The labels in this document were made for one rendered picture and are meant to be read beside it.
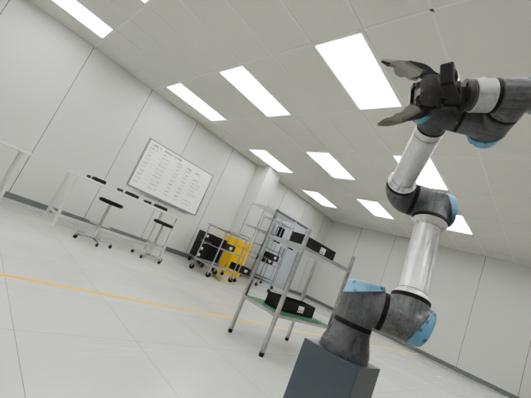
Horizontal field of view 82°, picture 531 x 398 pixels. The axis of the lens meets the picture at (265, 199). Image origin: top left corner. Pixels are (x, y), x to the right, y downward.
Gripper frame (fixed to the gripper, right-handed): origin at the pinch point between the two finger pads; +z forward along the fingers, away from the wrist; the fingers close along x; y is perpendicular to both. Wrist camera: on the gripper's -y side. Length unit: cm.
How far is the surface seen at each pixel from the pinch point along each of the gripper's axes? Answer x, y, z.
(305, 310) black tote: -128, 230, 15
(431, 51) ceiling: 120, 220, -84
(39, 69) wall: 170, 359, 474
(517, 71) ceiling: 100, 215, -151
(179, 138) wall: 108, 571, 320
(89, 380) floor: -104, 40, 99
